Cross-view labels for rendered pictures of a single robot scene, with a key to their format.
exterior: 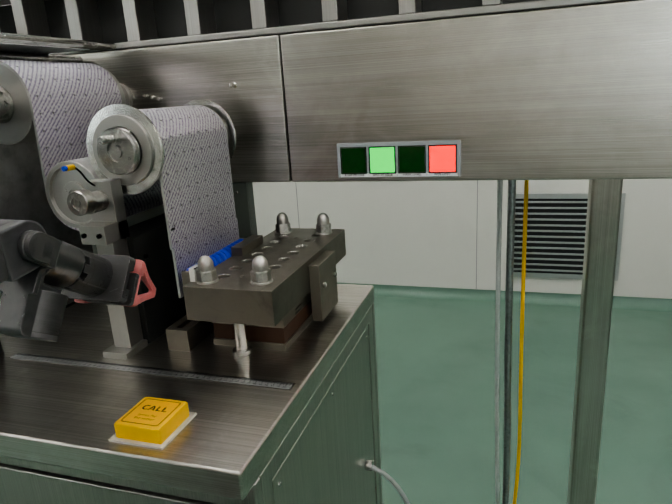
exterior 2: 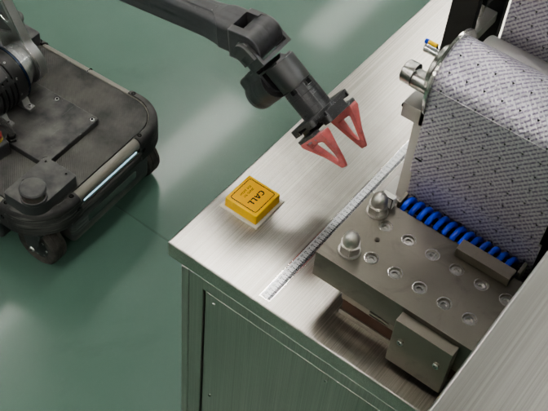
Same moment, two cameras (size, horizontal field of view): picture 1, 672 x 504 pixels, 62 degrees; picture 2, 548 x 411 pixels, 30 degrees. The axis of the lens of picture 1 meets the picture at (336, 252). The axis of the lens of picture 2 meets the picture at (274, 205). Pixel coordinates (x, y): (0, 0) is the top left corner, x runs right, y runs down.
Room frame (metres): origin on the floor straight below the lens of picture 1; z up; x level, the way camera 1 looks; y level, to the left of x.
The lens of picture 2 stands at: (0.98, -0.86, 2.30)
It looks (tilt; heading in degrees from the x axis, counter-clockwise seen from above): 50 degrees down; 104
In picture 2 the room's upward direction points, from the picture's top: 6 degrees clockwise
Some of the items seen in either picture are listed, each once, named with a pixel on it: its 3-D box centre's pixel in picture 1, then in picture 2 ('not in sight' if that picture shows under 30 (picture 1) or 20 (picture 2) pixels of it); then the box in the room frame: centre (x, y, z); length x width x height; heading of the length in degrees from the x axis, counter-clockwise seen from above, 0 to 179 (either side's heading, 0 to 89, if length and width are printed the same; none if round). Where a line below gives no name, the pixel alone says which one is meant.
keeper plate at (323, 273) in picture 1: (325, 284); (419, 354); (1.02, 0.02, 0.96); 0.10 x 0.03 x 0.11; 162
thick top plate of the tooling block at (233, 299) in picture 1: (276, 268); (447, 297); (1.03, 0.12, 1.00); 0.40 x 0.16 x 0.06; 162
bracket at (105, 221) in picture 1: (110, 270); (416, 136); (0.91, 0.38, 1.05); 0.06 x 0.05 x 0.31; 162
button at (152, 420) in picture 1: (152, 419); (252, 200); (0.66, 0.26, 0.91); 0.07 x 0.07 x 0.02; 72
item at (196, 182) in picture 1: (200, 184); (486, 167); (1.03, 0.24, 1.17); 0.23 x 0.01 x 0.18; 162
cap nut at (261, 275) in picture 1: (260, 268); (351, 241); (0.87, 0.12, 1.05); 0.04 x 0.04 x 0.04
